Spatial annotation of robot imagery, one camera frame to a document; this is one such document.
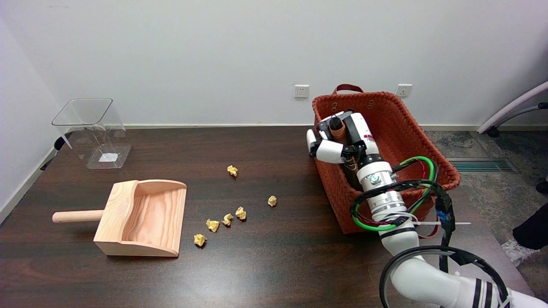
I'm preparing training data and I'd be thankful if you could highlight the green cable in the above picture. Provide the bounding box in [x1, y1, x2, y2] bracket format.
[351, 156, 438, 232]

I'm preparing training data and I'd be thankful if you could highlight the thick black cable loop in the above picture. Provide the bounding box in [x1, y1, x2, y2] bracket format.
[379, 246, 512, 308]

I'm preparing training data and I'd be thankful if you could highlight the brown woven basket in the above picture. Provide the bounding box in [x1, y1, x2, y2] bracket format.
[311, 84, 461, 239]

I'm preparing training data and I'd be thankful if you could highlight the thin black cable loop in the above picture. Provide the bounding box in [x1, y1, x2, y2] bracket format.
[350, 180, 455, 274]

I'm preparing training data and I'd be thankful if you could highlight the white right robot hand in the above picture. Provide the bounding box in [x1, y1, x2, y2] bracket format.
[306, 110, 381, 170]

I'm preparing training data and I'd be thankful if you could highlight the black trouser leg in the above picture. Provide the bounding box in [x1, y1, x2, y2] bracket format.
[512, 203, 548, 251]

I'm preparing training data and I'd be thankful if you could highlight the wooden dustpan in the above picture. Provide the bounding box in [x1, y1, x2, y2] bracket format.
[52, 179, 188, 258]

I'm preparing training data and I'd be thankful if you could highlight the grey office chair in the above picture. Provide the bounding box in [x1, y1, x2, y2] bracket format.
[477, 81, 548, 138]

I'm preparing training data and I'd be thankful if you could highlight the white zip tie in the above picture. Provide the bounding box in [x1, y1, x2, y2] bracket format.
[412, 220, 472, 227]

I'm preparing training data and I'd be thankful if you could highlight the small black object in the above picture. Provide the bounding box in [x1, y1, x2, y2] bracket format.
[41, 136, 71, 172]

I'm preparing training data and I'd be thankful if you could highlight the white shoe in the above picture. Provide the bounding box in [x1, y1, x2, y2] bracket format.
[501, 238, 541, 268]

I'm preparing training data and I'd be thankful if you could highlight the clear plastic bin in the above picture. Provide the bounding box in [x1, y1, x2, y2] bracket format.
[52, 98, 132, 169]

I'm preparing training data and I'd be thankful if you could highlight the floor vent grille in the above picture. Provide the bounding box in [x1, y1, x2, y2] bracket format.
[447, 158, 519, 174]

